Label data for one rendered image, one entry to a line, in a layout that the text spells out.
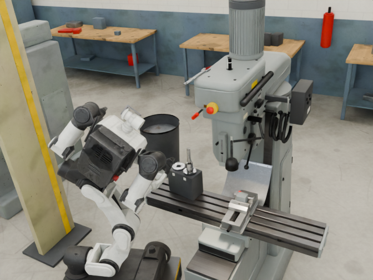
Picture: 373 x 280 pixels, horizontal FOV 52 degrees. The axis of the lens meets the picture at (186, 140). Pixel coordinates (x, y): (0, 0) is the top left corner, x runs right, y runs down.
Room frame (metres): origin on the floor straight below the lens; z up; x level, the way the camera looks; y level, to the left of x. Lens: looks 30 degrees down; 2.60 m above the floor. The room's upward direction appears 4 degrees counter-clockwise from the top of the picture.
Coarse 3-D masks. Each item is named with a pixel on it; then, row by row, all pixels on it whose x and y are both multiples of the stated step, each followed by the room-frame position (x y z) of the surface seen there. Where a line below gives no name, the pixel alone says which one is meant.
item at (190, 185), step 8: (176, 168) 2.20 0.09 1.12; (184, 168) 2.21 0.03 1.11; (168, 176) 2.22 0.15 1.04; (176, 176) 2.17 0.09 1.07; (184, 176) 2.13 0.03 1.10; (192, 176) 2.12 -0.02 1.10; (200, 176) 2.16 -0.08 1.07; (176, 184) 2.18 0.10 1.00; (184, 184) 2.13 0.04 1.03; (192, 184) 2.09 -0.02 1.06; (200, 184) 2.15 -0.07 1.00; (176, 192) 2.18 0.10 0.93; (184, 192) 2.13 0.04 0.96; (192, 192) 2.09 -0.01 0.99; (200, 192) 2.15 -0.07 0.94; (192, 200) 2.09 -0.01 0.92
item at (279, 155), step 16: (288, 96) 2.36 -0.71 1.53; (288, 128) 2.41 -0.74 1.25; (272, 144) 2.21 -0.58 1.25; (288, 144) 2.42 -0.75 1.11; (256, 160) 2.27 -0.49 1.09; (272, 160) 2.21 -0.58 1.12; (288, 160) 2.40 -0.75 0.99; (272, 176) 2.21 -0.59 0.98; (288, 176) 2.41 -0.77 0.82; (272, 192) 2.21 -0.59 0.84; (288, 192) 2.43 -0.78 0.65; (272, 208) 2.21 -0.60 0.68; (288, 208) 2.45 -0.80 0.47
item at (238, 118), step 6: (258, 96) 2.02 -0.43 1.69; (252, 102) 1.94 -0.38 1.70; (246, 108) 1.86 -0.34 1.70; (252, 108) 1.94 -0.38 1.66; (204, 114) 1.92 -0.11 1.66; (210, 114) 1.90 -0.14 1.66; (216, 114) 1.88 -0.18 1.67; (222, 114) 1.86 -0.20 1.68; (228, 114) 1.84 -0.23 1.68; (234, 114) 1.82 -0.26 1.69; (240, 114) 1.81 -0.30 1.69; (246, 114) 1.86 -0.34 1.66; (222, 120) 1.86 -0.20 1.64; (228, 120) 1.84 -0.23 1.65; (234, 120) 1.82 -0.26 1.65; (240, 120) 1.81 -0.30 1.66
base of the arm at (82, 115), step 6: (90, 102) 1.91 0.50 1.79; (78, 108) 1.78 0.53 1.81; (84, 108) 1.78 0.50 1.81; (78, 114) 1.77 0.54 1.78; (84, 114) 1.77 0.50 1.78; (90, 114) 1.77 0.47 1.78; (78, 120) 1.76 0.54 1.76; (84, 120) 1.76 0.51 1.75; (90, 120) 1.76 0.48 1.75; (78, 126) 1.76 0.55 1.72; (84, 126) 1.77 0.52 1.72
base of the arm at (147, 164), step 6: (138, 156) 1.66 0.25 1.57; (144, 156) 1.65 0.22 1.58; (150, 156) 1.64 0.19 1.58; (138, 162) 1.66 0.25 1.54; (144, 162) 1.63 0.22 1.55; (150, 162) 1.62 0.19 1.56; (156, 162) 1.62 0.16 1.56; (144, 168) 1.62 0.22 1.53; (150, 168) 1.61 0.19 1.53; (156, 168) 1.61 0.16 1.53
